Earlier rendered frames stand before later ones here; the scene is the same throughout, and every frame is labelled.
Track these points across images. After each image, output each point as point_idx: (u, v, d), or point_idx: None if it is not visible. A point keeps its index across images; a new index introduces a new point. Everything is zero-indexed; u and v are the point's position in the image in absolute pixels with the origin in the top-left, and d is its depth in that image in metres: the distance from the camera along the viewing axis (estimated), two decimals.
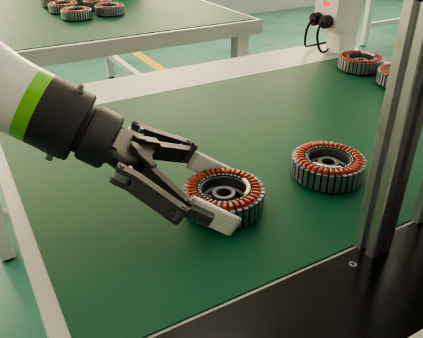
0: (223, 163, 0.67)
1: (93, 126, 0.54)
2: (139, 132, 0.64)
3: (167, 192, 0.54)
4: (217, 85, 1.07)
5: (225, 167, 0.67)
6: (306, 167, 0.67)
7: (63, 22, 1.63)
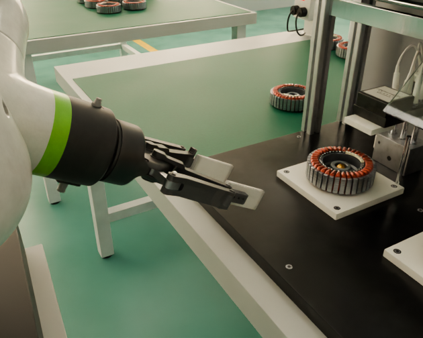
0: (221, 161, 0.68)
1: (124, 139, 0.50)
2: None
3: (213, 184, 0.55)
4: (222, 56, 1.50)
5: (224, 163, 0.68)
6: (278, 96, 1.10)
7: (99, 14, 2.06)
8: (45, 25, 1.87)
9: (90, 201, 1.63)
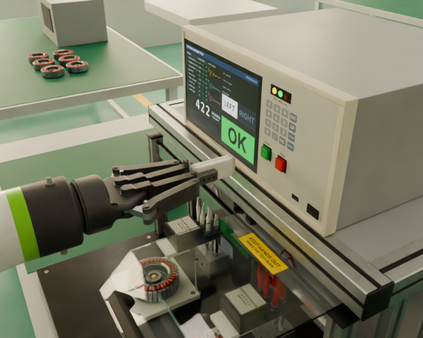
0: (217, 157, 0.67)
1: (86, 201, 0.56)
2: (121, 175, 0.65)
3: (178, 186, 0.61)
4: (131, 135, 1.74)
5: (221, 158, 0.67)
6: None
7: (43, 78, 2.30)
8: None
9: None
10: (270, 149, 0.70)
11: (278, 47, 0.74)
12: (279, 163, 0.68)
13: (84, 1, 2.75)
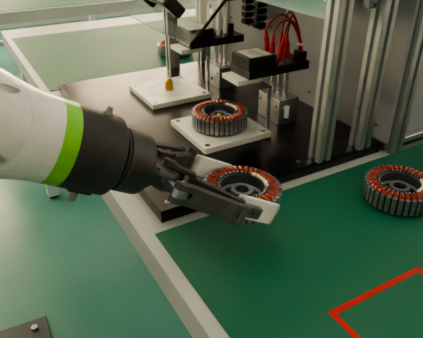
0: (221, 161, 0.68)
1: (136, 148, 0.49)
2: None
3: (225, 197, 0.53)
4: (140, 24, 1.83)
5: (224, 163, 0.68)
6: (161, 45, 1.43)
7: None
8: (5, 3, 2.20)
9: None
10: None
11: None
12: None
13: None
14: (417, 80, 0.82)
